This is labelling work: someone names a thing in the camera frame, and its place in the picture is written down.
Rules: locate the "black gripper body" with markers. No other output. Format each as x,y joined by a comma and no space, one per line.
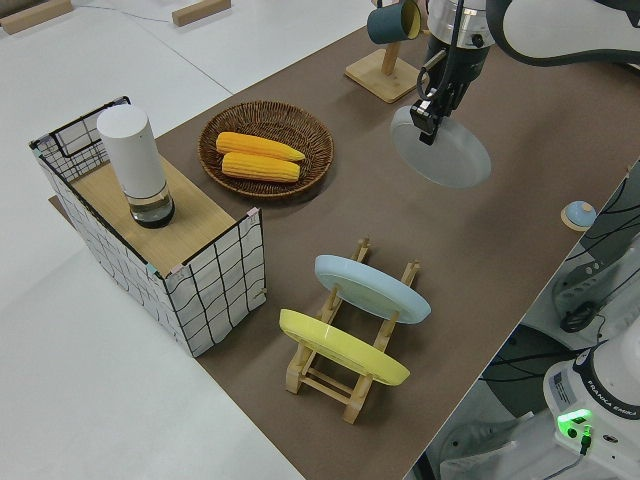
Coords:
465,65

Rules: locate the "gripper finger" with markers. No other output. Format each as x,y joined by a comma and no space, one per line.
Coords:
456,100
425,117

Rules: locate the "gray plate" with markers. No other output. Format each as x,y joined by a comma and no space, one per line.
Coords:
450,155

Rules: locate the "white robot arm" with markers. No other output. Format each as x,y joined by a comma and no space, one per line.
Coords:
550,50

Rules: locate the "light blue plate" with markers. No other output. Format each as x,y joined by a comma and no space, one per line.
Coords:
370,285

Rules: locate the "yellow plate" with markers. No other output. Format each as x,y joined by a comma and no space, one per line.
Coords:
340,345

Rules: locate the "low wooden plate rack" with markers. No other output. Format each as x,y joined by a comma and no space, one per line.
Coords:
295,382

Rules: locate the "wooden mug tree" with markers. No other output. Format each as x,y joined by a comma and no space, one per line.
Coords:
380,80

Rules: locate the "dark blue mug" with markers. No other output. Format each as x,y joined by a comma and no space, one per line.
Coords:
387,22

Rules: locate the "brown wicker basket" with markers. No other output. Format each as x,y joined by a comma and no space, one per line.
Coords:
310,145

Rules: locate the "brown table mat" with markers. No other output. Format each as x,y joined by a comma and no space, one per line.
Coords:
500,240

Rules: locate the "yellow corn cob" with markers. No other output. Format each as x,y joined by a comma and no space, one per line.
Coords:
260,145
260,167

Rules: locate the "blue call bell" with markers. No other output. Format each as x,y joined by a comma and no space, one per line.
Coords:
579,214

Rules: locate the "wooden block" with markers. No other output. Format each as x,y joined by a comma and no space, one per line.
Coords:
200,11
35,15

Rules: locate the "white cylindrical bottle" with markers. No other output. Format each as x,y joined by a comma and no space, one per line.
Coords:
132,150

